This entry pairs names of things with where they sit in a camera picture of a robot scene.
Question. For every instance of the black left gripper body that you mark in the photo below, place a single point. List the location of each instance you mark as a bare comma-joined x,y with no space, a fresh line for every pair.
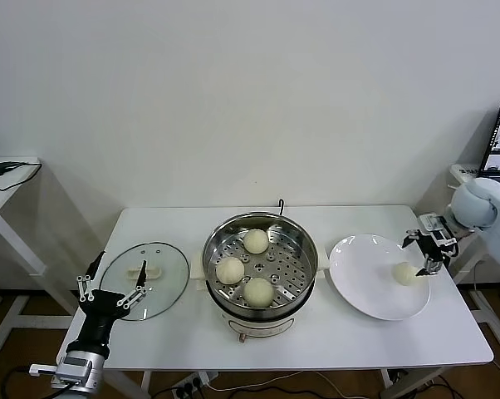
100,306

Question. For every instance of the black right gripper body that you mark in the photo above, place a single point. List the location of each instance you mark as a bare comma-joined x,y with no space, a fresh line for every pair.
439,251

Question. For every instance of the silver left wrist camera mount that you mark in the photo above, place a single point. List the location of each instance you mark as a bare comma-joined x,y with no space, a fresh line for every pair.
77,367

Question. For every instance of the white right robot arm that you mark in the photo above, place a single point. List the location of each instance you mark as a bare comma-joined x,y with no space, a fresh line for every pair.
478,203

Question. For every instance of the white electric cooking pot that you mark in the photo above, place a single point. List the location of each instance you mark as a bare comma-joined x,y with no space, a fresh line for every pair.
258,326

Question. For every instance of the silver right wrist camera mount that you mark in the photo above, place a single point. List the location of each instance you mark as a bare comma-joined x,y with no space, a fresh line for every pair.
430,222

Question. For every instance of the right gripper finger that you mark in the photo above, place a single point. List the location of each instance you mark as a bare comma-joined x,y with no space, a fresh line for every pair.
412,235
433,266

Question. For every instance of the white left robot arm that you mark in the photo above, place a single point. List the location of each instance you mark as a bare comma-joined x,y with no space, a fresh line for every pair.
73,394

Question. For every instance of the stainless steel steamer basket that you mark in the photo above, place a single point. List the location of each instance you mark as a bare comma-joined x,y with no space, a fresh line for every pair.
291,266

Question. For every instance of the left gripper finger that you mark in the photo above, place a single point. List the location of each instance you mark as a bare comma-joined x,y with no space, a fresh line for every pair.
142,276
85,290

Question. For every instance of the white round plate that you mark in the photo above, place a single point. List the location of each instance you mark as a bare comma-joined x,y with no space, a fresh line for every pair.
358,274

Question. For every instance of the white floor power strip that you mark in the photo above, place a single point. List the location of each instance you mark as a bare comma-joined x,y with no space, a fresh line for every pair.
192,384

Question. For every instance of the white table leg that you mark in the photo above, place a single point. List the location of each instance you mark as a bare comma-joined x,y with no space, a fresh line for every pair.
146,382
385,382

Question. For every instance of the white steamed baozi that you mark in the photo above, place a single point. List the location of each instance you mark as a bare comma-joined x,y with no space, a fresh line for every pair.
230,271
258,292
256,242
405,274

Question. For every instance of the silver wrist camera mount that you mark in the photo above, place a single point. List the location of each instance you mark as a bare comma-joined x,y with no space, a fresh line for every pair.
430,222
77,367

